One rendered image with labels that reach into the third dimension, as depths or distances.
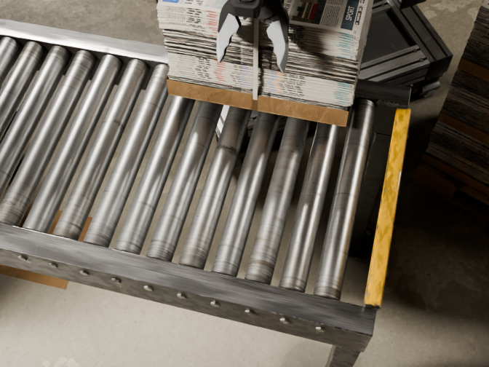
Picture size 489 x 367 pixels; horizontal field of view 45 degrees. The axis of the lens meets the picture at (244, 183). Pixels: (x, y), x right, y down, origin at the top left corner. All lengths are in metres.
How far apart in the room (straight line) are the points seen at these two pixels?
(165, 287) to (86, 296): 0.93
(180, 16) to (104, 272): 0.49
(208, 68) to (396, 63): 1.06
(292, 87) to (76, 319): 1.15
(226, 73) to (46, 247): 0.48
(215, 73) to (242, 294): 0.43
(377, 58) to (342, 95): 0.98
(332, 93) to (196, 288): 0.45
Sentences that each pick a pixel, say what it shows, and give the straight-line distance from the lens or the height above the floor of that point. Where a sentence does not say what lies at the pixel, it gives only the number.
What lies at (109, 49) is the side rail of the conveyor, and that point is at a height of 0.80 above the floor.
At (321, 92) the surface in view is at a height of 0.91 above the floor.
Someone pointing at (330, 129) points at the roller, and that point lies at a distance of 1.25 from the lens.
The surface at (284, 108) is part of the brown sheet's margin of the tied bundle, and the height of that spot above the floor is 0.86.
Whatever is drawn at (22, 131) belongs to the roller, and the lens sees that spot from 1.37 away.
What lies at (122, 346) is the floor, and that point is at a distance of 1.94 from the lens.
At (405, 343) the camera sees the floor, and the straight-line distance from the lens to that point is 1.93.
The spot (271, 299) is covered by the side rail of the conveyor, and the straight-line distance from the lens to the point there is 1.09.
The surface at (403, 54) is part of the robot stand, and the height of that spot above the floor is 0.22.
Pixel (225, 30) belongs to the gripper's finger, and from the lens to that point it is 1.05.
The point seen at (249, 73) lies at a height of 0.93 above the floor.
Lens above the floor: 1.84
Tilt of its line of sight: 61 degrees down
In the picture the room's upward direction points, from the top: 6 degrees counter-clockwise
